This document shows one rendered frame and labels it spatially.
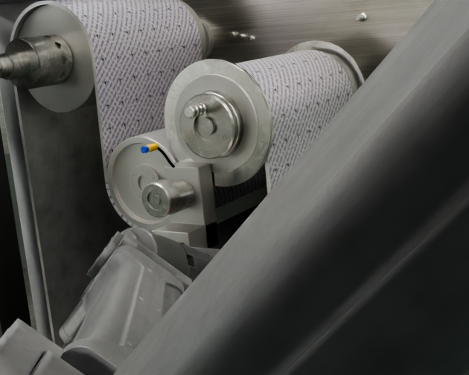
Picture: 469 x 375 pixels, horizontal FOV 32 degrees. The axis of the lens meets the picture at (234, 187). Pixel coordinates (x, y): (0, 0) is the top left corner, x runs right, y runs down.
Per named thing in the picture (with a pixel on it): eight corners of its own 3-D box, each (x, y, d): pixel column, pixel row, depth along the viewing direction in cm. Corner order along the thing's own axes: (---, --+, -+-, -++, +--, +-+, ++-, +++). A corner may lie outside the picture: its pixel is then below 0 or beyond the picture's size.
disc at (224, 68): (159, 170, 101) (167, 49, 96) (162, 169, 101) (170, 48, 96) (263, 200, 94) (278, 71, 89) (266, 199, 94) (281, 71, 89)
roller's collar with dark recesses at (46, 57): (7, 90, 105) (-1, 39, 104) (41, 84, 110) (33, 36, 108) (43, 88, 101) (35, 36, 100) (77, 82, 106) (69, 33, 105)
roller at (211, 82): (170, 160, 99) (177, 65, 95) (275, 124, 120) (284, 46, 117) (251, 184, 94) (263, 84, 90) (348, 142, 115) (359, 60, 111)
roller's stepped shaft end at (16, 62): (-24, 83, 99) (-28, 56, 98) (13, 77, 104) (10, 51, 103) (-5, 82, 97) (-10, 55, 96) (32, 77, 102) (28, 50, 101)
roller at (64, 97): (24, 113, 113) (10, 9, 110) (139, 89, 133) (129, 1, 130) (103, 111, 105) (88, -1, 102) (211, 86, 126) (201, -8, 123)
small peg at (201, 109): (184, 119, 91) (182, 106, 91) (199, 114, 93) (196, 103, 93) (194, 117, 90) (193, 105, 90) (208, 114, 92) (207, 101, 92)
